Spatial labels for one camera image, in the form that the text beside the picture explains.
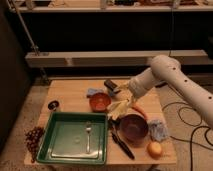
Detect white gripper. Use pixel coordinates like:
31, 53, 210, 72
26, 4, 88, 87
116, 81, 138, 105

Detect yellow banana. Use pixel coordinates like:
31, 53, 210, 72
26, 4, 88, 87
107, 99, 131, 120

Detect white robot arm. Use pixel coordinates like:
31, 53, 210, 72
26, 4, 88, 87
117, 55, 213, 129

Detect green plastic tray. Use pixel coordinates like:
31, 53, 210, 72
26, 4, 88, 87
36, 112, 108, 165

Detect orange carrot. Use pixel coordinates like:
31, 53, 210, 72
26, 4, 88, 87
132, 105, 148, 120

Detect dark rectangular block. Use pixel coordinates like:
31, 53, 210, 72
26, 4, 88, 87
104, 79, 119, 94

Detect wooden shelf beam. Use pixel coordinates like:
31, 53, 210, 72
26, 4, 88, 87
25, 50, 213, 68

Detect orange bowl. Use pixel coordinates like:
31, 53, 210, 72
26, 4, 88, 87
89, 93, 111, 112

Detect purple bowl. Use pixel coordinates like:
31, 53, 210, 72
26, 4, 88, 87
119, 114, 149, 142

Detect blue sponge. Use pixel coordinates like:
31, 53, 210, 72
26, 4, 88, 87
86, 88, 104, 98

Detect blue crumpled cloth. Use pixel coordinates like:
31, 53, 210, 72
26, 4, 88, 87
148, 120, 169, 142

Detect silver fork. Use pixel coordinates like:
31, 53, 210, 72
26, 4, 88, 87
86, 122, 92, 154

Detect yellow lemon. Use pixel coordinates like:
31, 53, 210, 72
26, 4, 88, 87
147, 142, 163, 158

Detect small metal can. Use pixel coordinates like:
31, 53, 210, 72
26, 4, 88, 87
48, 100, 60, 112

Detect metal diagonal pole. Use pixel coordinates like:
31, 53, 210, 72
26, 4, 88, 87
8, 0, 50, 85

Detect red grape bunch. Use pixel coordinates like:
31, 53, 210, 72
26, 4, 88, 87
25, 126, 44, 163

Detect black handled knife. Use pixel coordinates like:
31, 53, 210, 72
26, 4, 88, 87
109, 120, 135, 160

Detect black floor cable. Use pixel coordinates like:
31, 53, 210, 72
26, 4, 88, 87
162, 101, 213, 171

